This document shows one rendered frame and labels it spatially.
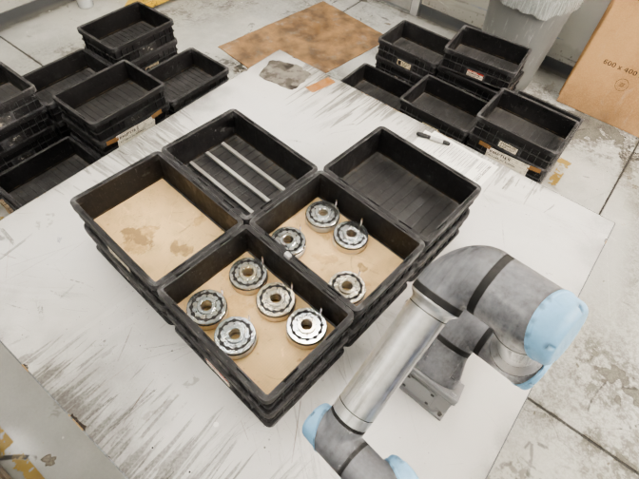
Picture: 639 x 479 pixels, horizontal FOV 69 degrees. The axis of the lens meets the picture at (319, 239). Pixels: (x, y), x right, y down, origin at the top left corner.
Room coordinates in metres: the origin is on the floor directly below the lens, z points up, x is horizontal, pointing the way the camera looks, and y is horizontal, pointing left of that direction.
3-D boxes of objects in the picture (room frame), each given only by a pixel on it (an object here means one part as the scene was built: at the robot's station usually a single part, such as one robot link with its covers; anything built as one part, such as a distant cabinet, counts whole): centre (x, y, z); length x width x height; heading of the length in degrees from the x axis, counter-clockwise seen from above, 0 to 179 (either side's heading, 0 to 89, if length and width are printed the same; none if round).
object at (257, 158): (1.02, 0.27, 0.87); 0.40 x 0.30 x 0.11; 52
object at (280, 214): (0.77, -0.05, 0.87); 0.40 x 0.30 x 0.11; 52
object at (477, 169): (1.36, -0.47, 0.70); 0.33 x 0.23 x 0.01; 56
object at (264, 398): (0.54, 0.14, 0.92); 0.40 x 0.30 x 0.02; 52
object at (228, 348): (0.48, 0.18, 0.86); 0.10 x 0.10 x 0.01
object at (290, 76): (1.81, 0.23, 0.71); 0.22 x 0.19 x 0.01; 56
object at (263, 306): (0.59, 0.10, 0.86); 0.10 x 0.10 x 0.01
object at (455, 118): (2.04, -0.58, 0.31); 0.40 x 0.30 x 0.34; 56
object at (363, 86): (2.26, -0.25, 0.26); 0.40 x 0.30 x 0.23; 56
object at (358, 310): (0.77, -0.05, 0.92); 0.40 x 0.30 x 0.02; 52
